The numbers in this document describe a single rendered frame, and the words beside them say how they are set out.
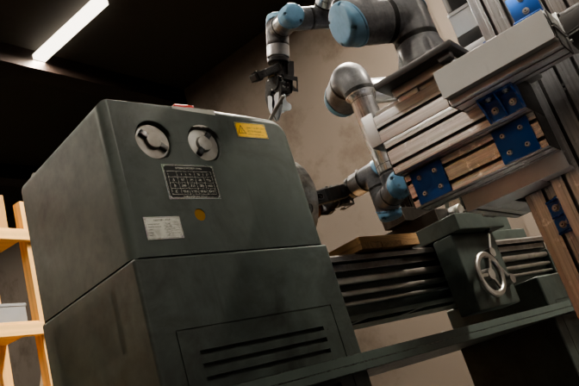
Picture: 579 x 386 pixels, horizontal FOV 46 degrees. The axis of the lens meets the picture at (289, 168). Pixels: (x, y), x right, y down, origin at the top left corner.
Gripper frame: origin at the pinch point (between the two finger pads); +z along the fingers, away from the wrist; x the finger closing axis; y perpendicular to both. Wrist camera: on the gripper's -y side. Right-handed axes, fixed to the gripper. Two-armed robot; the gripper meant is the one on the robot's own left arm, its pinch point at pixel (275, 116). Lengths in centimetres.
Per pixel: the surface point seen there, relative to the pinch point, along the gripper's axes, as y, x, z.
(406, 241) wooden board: 40, -16, 41
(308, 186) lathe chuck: 2.6, -12.3, 24.5
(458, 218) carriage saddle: 56, -25, 33
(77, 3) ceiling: 66, 367, -199
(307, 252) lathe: -14, -31, 46
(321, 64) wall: 286, 308, -168
